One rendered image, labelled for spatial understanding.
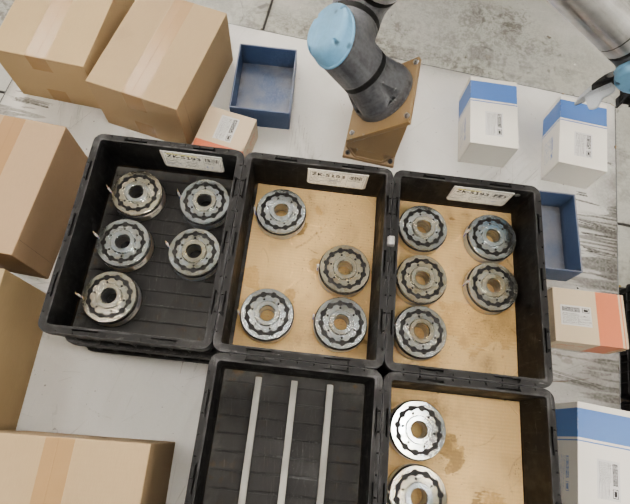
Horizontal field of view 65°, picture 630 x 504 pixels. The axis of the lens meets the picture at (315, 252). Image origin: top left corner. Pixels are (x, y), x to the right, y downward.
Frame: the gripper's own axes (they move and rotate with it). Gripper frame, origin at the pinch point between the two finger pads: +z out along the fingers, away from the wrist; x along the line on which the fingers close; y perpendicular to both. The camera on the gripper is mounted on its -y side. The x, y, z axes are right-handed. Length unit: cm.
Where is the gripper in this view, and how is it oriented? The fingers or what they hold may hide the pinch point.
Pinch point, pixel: (606, 109)
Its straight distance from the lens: 135.9
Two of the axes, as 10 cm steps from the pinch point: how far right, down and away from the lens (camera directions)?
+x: 9.8, 2.1, -0.1
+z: -0.6, 3.4, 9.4
